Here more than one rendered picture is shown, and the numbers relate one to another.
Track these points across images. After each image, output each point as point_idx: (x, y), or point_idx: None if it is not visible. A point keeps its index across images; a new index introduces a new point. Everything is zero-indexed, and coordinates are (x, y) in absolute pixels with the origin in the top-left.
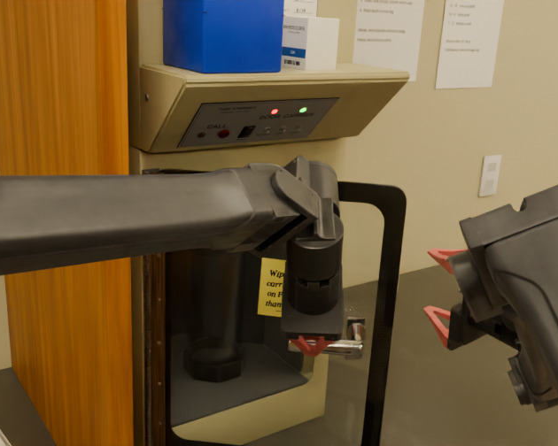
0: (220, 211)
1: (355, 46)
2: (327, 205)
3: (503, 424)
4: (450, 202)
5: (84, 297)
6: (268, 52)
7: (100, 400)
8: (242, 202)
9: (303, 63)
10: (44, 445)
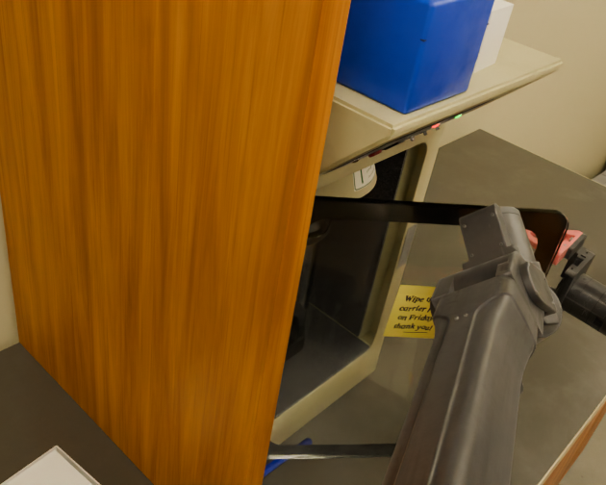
0: (520, 365)
1: None
2: None
3: (533, 360)
4: None
5: (210, 352)
6: (464, 72)
7: (230, 453)
8: (526, 337)
9: None
10: (106, 450)
